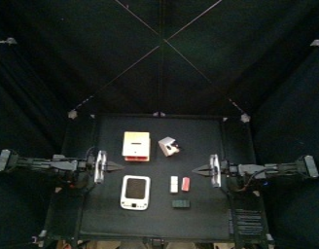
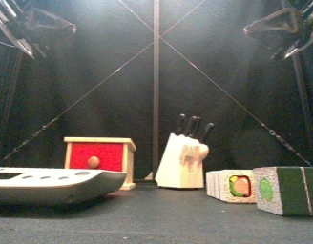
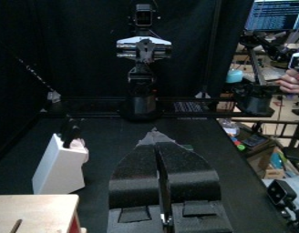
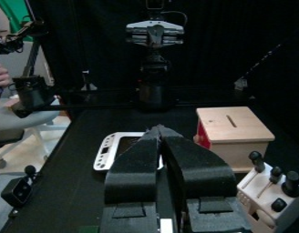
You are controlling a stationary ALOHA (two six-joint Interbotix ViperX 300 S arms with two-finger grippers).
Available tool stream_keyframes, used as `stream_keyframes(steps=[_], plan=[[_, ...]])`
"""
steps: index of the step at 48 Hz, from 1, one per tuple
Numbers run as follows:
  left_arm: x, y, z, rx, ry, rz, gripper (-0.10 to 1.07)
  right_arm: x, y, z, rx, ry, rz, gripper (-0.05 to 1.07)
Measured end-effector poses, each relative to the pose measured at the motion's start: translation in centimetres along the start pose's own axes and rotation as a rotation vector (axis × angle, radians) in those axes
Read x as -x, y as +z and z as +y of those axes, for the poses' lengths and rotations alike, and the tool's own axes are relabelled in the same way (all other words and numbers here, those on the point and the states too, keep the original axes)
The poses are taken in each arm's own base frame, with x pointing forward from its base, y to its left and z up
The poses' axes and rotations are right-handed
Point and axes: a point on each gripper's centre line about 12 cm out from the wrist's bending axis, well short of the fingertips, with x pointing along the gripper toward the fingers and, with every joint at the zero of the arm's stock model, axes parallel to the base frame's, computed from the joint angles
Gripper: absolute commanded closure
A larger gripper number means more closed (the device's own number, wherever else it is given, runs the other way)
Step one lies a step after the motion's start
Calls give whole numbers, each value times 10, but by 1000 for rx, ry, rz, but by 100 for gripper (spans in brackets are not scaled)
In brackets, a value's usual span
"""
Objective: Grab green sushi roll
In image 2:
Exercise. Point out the grey digital scale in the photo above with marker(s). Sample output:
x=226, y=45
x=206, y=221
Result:
x=56, y=187

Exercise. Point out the green sushi roll block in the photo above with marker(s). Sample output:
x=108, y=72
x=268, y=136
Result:
x=290, y=190

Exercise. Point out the grey metal frame pole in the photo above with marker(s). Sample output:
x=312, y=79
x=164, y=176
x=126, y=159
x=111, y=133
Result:
x=155, y=95

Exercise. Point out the pale wooden drawer box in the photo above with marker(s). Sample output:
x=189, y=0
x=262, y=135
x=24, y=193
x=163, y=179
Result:
x=128, y=158

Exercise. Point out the red drawer with wooden knob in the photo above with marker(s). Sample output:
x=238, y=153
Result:
x=99, y=154

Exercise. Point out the pale wooden knife block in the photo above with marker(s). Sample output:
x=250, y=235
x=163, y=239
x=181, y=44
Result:
x=175, y=168

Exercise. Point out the white rice sushi roll block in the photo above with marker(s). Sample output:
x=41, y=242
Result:
x=225, y=187

